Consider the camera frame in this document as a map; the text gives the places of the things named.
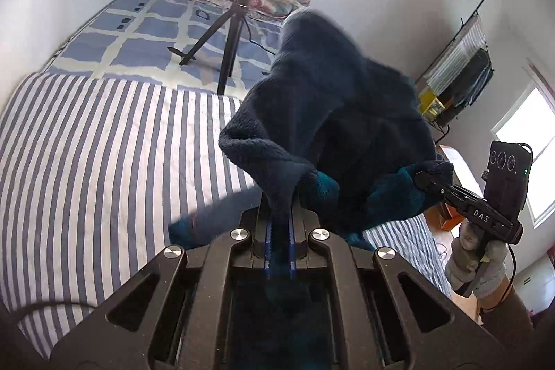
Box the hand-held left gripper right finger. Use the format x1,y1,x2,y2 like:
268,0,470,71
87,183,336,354
287,212,516,370

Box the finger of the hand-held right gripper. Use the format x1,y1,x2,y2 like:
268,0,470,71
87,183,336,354
414,168,460,204

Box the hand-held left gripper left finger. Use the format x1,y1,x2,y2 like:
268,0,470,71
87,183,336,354
50,197,272,370

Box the teal plaid fleece jacket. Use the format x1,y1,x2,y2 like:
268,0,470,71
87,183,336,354
167,8,456,370

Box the person's right forearm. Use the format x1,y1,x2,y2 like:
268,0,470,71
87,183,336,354
477,287,536,353

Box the dark hanging clothes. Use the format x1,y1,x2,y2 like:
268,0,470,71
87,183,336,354
438,49,493,123

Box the black clothes rack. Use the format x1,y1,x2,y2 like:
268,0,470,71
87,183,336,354
416,0,497,137

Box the person's right hand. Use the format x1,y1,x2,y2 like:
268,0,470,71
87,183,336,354
444,220,508,302

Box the orange bench with white cover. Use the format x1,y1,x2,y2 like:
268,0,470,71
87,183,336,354
425,145,483,233

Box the window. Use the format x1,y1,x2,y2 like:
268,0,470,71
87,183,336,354
490,58,555,230

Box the yellow box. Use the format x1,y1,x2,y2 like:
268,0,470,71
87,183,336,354
418,88,445,121

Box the striped hanging towel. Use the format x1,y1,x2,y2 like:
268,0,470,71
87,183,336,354
427,19,484,93

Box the bed with striped sheet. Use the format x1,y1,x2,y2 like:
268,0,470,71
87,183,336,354
0,71,456,362

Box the black tripod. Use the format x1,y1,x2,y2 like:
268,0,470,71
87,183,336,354
167,0,261,95

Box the blue checked bed sheet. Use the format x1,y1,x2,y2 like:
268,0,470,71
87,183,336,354
43,0,287,102

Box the black ring light cable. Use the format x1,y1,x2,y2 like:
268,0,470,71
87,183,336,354
245,17,278,55

